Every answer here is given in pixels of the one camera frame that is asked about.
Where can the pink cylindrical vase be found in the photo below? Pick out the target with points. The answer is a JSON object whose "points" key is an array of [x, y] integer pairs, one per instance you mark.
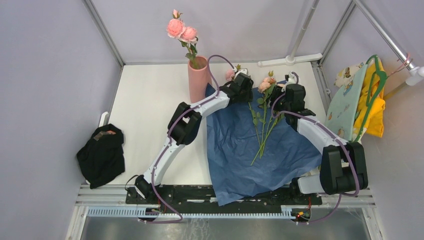
{"points": [[198, 79]]}

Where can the yellow garment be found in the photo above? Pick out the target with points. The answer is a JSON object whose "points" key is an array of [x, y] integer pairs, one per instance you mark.
{"points": [[372, 102]]}

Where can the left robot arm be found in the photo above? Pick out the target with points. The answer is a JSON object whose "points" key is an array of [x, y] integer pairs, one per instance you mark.
{"points": [[184, 126]]}

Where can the pink artificial flower bunch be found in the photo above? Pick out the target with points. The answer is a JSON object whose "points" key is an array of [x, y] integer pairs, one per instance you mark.
{"points": [[263, 121]]}

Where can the black cloth pile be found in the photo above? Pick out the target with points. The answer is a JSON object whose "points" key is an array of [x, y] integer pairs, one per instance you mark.
{"points": [[101, 159]]}

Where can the light green printed garment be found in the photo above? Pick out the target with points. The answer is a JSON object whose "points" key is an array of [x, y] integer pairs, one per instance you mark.
{"points": [[342, 110]]}

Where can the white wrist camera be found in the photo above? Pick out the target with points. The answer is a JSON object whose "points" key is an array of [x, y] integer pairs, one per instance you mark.
{"points": [[238, 71], [291, 78]]}

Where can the blue flower wrapping paper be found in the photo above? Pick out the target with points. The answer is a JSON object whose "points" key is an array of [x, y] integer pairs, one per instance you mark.
{"points": [[232, 144]]}

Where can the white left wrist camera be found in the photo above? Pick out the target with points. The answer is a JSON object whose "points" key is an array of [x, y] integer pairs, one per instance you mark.
{"points": [[238, 71]]}

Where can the single pink flower stem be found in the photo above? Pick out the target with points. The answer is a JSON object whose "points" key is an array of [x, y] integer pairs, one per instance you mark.
{"points": [[186, 35]]}

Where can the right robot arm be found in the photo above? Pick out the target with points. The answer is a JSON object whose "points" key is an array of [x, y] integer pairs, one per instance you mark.
{"points": [[343, 164]]}

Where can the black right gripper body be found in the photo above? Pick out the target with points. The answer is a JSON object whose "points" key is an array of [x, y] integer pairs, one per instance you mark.
{"points": [[280, 104]]}

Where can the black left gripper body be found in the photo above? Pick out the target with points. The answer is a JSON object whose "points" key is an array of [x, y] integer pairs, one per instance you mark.
{"points": [[246, 96]]}

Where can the white clothes rack stand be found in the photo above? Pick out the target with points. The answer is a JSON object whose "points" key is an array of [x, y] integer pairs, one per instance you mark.
{"points": [[291, 58]]}

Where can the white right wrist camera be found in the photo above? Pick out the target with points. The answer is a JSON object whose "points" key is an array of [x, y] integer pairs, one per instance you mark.
{"points": [[291, 78]]}

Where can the green clothes hanger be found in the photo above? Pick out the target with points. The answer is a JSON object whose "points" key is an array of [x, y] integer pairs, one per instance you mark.
{"points": [[367, 99]]}

